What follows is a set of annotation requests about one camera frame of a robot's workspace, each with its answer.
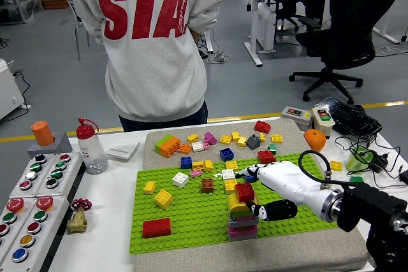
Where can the clear plastic crate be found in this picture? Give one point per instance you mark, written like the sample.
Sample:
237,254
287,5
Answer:
19,6

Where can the green and white brick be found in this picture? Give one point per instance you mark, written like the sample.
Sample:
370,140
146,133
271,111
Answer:
272,147

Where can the white switch plate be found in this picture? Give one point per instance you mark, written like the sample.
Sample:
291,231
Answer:
122,149

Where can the lime long brick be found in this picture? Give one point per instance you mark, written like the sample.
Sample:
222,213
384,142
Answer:
162,143

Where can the small pink brick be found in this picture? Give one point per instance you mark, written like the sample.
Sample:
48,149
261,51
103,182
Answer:
206,145
195,173

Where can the grey switch box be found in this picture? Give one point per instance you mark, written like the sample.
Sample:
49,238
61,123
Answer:
296,116

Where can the orange long brick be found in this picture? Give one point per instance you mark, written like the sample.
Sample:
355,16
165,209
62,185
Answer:
170,147

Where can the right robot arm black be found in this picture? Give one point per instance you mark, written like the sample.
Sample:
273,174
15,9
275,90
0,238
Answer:
373,202

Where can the black office chair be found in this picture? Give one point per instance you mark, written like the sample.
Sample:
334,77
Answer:
350,36

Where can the control box yellow blue buttons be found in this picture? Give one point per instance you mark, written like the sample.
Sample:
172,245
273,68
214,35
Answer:
44,237

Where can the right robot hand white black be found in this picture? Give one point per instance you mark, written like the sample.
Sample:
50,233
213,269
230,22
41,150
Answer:
290,183

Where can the orange cylinder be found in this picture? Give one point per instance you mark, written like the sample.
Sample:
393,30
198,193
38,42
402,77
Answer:
42,132

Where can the brown brick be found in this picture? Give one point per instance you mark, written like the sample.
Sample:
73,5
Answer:
207,185

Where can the green translucent cup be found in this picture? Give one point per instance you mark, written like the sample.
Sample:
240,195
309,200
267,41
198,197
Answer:
358,159

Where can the lime flat brick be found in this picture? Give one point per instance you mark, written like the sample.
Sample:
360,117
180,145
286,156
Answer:
237,214

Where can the control box with white button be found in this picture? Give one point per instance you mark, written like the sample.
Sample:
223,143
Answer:
22,170

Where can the cream switch box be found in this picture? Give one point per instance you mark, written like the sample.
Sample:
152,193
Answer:
322,122

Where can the white cabinet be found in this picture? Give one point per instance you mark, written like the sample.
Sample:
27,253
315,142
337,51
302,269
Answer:
9,90

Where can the white square brick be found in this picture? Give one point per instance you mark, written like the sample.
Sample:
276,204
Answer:
180,179

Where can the orange fruit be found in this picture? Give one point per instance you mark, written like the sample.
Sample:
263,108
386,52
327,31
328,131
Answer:
315,139

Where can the blue brick with round hole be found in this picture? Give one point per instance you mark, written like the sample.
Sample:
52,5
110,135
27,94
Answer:
226,153

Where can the control box two green buttons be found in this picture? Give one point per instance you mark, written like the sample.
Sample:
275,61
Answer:
68,173

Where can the grey foam mat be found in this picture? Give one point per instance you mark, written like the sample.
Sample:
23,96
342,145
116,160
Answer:
287,253

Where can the black plug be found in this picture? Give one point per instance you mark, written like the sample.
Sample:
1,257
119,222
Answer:
405,178

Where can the yellow arched brick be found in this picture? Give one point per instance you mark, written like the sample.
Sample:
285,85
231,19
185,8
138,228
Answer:
233,205

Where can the squeeze bottle red cap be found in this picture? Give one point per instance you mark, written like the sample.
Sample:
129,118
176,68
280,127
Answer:
90,151

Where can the grey block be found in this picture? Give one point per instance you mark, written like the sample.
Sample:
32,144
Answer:
60,149

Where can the black floor adapter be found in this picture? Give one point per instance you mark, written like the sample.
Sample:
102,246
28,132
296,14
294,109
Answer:
204,54

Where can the brown wooden pallet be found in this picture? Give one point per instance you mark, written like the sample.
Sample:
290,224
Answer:
54,2

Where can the red square brick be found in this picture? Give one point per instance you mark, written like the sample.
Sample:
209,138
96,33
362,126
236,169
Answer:
244,191

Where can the person's left forearm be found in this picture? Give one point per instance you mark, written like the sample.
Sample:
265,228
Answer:
196,37

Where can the small yellow brick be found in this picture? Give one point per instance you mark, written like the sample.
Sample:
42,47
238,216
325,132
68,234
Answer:
149,187
262,137

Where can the white computer tower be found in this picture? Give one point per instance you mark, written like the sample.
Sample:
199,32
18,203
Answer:
266,26

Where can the small orange brick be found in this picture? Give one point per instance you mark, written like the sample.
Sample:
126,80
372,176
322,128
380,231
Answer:
185,148

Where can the white desk foot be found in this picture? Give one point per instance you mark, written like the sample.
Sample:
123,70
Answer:
387,34

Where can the magenta brick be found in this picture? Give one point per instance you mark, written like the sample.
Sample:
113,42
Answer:
210,138

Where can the control box red mushroom button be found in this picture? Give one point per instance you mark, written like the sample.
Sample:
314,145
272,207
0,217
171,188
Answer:
15,205

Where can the red sloped brick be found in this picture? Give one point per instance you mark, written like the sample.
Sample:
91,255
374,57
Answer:
262,126

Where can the white power strip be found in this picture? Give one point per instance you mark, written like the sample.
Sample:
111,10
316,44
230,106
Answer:
219,58

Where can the red long brick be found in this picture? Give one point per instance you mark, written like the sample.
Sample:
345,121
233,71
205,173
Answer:
156,227

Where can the metal chair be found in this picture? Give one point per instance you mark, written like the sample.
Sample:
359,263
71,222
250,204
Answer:
77,42

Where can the black power adapter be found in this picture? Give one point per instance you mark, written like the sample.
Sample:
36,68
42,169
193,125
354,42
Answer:
379,162

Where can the small white brick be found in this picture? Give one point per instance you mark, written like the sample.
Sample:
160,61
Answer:
197,146
228,174

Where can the large yellow square brick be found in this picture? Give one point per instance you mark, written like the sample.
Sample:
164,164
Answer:
163,198

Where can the green studded baseplate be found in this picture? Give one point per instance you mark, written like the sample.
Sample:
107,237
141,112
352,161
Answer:
197,214

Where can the brass valve red handwheel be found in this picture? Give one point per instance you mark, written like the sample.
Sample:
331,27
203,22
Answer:
78,219

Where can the grey sloped brick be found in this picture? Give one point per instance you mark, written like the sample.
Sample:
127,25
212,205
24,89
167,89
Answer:
253,141

